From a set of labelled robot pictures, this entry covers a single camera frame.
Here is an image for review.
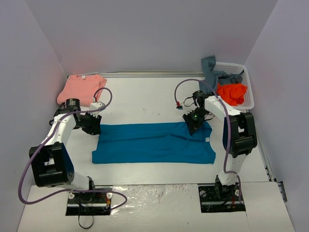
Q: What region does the orange t shirt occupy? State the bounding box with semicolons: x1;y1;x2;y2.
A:
217;83;247;106

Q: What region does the thin black cable loop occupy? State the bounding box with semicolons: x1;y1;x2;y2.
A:
77;214;95;230

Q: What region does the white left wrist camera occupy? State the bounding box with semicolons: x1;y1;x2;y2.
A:
88;101;106;118

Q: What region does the white plastic laundry basket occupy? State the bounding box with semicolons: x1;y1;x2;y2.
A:
214;62;254;111

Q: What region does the pink t shirt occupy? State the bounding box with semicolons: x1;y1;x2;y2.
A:
56;74;107;106

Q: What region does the teal blue t shirt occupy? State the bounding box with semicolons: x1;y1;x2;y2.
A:
92;122;216;164

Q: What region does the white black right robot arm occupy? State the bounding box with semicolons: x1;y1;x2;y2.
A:
183;90;257;200

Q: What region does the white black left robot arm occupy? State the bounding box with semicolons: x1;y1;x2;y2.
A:
29;98;105;202

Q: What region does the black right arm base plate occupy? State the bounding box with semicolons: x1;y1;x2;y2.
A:
198;184;246;213

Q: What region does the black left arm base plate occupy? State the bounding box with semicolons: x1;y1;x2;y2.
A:
65;187;112;216

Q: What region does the grey t shirt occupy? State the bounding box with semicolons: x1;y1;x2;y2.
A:
199;55;244;93

